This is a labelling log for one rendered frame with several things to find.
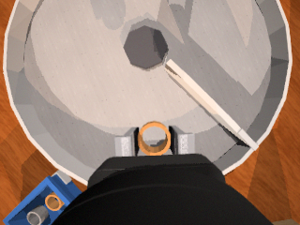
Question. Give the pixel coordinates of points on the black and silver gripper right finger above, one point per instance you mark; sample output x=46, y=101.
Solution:
x=181, y=142

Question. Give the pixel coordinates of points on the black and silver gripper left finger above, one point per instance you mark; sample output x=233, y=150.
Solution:
x=123, y=145

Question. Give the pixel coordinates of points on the blue crate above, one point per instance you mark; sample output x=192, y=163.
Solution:
x=59, y=183

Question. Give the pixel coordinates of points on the grey round turntable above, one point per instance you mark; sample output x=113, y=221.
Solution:
x=81, y=72

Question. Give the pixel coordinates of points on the grey metal bushing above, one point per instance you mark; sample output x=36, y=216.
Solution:
x=37, y=215

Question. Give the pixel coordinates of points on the bronze bushing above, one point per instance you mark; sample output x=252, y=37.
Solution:
x=52, y=203
x=154, y=151

